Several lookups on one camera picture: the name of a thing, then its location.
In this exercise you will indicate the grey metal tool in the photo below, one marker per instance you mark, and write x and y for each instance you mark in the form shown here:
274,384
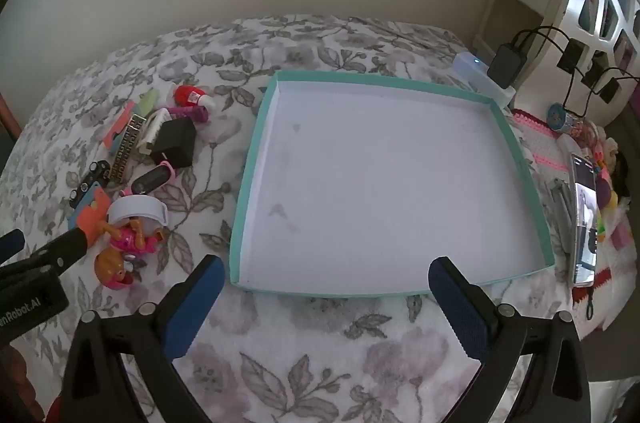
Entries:
562,208

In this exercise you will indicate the pile of colourful small toys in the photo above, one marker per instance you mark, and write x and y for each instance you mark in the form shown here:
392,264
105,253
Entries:
607,183

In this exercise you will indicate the purple tube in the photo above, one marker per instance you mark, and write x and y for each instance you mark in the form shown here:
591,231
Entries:
187,113

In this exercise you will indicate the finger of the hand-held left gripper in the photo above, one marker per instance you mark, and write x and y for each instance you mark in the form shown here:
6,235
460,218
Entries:
11,245
60,250

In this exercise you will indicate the grey floral blanket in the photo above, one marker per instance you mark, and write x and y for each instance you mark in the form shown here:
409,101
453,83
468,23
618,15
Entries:
320,353

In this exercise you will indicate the black charger brick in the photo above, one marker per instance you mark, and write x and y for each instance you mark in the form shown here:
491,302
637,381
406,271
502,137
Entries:
507,65

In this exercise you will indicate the round blue tin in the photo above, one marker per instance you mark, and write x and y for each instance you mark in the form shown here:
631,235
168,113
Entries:
556,113

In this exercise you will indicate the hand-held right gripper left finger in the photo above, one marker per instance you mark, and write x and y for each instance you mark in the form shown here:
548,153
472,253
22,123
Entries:
197,303

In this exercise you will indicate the pink and black smartwatch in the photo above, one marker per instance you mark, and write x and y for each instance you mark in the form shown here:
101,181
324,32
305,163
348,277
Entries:
152,180

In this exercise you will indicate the tan wooden block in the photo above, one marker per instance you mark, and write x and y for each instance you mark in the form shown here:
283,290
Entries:
127,148

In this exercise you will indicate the brown wooden furniture edge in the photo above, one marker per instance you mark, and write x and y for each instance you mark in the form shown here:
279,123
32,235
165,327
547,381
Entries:
7,118

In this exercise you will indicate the pink dog toy figure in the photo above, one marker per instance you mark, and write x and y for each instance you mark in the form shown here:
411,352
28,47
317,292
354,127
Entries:
127,243

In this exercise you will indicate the small coral and blue card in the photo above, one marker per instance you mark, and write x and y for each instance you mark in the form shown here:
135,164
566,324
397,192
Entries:
120,128

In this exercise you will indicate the white square piece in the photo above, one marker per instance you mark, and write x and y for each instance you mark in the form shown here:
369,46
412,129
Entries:
142,208

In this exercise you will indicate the red glue bottle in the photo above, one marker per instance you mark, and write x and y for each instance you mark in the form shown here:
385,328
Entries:
187,95

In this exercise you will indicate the shallow teal cardboard box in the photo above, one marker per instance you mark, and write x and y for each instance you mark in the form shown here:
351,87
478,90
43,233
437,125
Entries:
380,183

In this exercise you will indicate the pink crochet mat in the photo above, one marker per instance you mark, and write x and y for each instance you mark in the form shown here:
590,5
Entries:
545,143

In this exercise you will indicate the large coral and blue case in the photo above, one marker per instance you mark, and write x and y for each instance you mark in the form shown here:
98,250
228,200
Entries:
92,210

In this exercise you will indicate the black toy car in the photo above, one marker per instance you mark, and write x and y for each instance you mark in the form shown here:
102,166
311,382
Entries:
92,178

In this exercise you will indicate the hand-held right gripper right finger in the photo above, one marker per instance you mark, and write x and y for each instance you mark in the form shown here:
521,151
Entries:
457,303

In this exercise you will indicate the black power adapter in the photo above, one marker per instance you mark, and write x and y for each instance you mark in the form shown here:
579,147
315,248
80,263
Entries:
175,143

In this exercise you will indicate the smartphone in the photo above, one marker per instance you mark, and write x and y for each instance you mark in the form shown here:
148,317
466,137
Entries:
585,223

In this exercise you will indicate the light green plastic piece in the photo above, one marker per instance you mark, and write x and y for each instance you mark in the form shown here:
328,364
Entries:
147,103

